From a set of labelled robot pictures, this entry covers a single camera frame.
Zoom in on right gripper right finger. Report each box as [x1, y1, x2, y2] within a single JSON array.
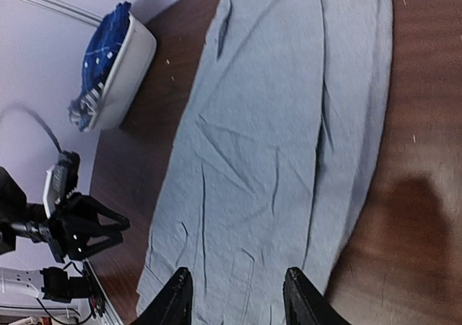
[[283, 267, 349, 325]]

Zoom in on blue plaid shirt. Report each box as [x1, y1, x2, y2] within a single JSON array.
[[82, 1, 131, 93]]

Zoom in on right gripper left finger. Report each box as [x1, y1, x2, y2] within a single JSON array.
[[135, 267, 193, 325]]

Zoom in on left black cable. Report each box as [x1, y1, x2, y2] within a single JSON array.
[[0, 104, 64, 155]]

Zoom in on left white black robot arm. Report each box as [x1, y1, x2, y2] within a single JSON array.
[[1, 165, 130, 303]]

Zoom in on grey long sleeve shirt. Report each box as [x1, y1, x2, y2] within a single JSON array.
[[136, 0, 393, 324]]

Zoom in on black white patterned shirt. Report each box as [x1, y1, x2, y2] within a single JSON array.
[[68, 79, 105, 132]]

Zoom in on front aluminium rail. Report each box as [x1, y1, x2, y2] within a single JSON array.
[[83, 260, 123, 325]]

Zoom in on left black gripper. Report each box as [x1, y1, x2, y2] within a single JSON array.
[[1, 168, 130, 263]]

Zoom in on white plastic basket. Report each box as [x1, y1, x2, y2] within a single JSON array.
[[87, 15, 157, 131]]

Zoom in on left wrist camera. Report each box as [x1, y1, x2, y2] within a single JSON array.
[[43, 151, 80, 218]]

